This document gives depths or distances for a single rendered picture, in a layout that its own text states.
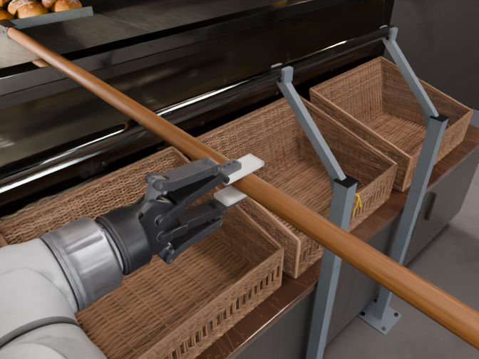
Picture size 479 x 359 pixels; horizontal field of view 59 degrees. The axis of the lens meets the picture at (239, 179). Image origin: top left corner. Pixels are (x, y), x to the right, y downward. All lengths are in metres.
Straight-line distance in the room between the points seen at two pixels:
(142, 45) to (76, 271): 0.85
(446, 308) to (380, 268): 0.07
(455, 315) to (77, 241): 0.38
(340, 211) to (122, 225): 0.68
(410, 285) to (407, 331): 1.53
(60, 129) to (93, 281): 0.75
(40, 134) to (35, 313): 0.78
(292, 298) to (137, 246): 0.80
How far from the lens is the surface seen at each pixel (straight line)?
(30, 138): 1.15
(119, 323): 1.21
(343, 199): 1.03
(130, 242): 0.48
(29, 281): 0.44
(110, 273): 0.47
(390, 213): 1.57
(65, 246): 0.46
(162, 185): 0.49
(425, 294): 0.47
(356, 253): 0.49
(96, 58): 1.16
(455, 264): 2.35
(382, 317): 1.97
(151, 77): 1.28
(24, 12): 1.47
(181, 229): 0.54
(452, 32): 3.63
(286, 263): 1.27
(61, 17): 1.49
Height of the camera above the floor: 1.53
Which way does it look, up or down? 35 degrees down
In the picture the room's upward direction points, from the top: straight up
